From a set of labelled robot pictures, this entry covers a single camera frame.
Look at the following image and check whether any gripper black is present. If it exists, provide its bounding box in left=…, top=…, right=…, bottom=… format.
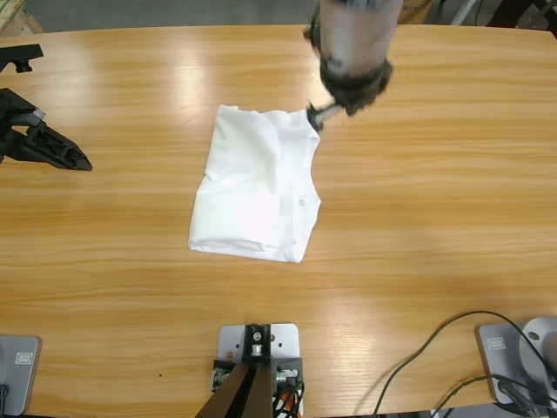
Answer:
left=305, top=60, right=395, bottom=132
left=0, top=88, right=94, bottom=172

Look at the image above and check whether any white t-shirt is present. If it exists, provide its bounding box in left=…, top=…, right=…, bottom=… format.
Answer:
left=187, top=103, right=323, bottom=265

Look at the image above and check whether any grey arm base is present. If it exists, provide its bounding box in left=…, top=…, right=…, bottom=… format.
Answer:
left=0, top=334, right=44, bottom=416
left=475, top=316, right=557, bottom=404

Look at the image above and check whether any wooden crate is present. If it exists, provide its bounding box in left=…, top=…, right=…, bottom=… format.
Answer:
left=0, top=0, right=45, bottom=36

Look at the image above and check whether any cardboard box with AUX print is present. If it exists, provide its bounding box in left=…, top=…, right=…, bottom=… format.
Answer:
left=399, top=0, right=435, bottom=25

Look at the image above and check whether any grey metal frame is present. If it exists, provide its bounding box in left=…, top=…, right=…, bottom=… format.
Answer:
left=450, top=0, right=482, bottom=26

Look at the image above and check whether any black post clamp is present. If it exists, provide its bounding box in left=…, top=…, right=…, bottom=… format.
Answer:
left=241, top=322, right=274, bottom=366

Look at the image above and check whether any black side bracket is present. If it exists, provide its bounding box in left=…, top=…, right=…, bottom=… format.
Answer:
left=211, top=358, right=239, bottom=392
left=272, top=355, right=305, bottom=387

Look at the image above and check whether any long black cable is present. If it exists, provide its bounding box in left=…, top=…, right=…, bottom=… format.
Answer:
left=354, top=310, right=552, bottom=417

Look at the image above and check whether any orange and black cable bundle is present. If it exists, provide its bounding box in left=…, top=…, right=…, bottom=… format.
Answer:
left=272, top=381, right=306, bottom=418

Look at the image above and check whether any black cable with plug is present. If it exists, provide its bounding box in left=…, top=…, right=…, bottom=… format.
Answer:
left=433, top=376, right=557, bottom=418

